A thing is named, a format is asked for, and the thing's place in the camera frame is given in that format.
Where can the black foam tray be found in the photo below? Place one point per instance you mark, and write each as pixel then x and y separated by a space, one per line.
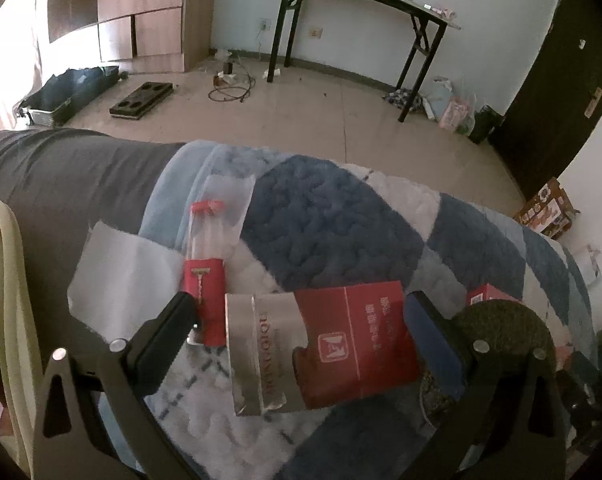
pixel 140 101

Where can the red double happiness box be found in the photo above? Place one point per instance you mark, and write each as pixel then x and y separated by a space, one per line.
pixel 487 292

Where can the beige plastic basin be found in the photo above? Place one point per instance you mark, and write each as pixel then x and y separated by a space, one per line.
pixel 21 369

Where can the checkered cloth on floor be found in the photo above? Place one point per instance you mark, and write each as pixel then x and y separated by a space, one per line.
pixel 399 98

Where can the wooden wardrobe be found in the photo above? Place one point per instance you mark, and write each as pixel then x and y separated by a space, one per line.
pixel 139 36

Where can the black leg folding table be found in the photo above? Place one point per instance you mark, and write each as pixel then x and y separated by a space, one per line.
pixel 402 36

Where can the open black suitcase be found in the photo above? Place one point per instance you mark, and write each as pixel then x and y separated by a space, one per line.
pixel 65 95

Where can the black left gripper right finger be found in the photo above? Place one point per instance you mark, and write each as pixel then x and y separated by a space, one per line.
pixel 508 423

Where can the black round tin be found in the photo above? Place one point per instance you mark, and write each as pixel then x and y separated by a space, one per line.
pixel 507 328

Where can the dark grey bed sheet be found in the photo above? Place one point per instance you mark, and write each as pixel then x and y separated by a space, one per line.
pixel 59 183

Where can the red Hongqiqu cigarette box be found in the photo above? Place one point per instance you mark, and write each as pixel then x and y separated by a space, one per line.
pixel 315 348

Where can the white paper sheet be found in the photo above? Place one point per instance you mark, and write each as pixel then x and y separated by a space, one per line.
pixel 121 281

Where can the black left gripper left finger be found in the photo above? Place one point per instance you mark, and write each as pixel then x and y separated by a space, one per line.
pixel 70 439

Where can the printed cardboard box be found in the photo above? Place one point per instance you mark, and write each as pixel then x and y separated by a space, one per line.
pixel 549 212

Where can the black bag by door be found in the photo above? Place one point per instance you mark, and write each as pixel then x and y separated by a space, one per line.
pixel 487 119

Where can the dark door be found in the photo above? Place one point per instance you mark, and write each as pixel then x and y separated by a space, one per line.
pixel 560 102

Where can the pink plastic bag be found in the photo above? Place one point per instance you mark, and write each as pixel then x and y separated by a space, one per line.
pixel 455 113

